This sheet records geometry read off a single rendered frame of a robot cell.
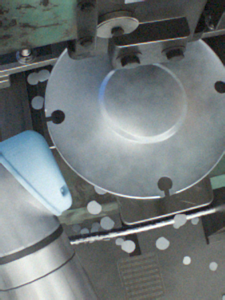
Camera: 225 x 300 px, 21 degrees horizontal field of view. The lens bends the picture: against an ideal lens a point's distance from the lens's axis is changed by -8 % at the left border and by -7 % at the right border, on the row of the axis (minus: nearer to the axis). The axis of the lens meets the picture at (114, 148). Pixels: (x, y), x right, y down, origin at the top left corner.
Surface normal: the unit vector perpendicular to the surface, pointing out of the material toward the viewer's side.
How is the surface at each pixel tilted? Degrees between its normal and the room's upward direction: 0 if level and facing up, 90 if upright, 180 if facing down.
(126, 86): 0
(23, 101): 0
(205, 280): 0
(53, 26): 90
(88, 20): 90
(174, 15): 90
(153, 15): 90
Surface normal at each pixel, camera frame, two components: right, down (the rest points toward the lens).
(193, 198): 0.05, -0.25
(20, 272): -0.18, 0.25
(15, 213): 0.28, 0.04
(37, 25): 0.22, 0.94
